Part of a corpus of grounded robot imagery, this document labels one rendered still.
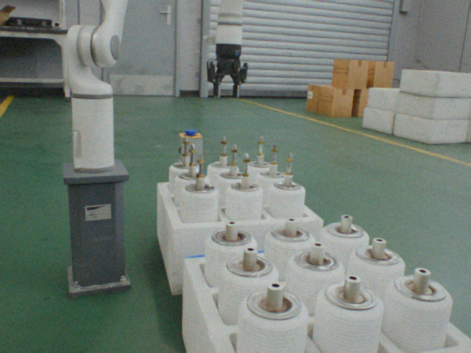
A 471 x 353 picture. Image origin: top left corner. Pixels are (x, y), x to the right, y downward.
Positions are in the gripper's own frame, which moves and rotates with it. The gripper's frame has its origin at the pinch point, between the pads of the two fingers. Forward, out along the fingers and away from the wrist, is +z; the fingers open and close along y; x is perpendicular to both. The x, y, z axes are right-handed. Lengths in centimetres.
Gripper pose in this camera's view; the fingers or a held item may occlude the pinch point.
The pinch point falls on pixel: (227, 93)
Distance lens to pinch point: 134.9
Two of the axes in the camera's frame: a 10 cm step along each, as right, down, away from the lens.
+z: -0.5, 9.7, 2.5
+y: 7.7, -1.2, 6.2
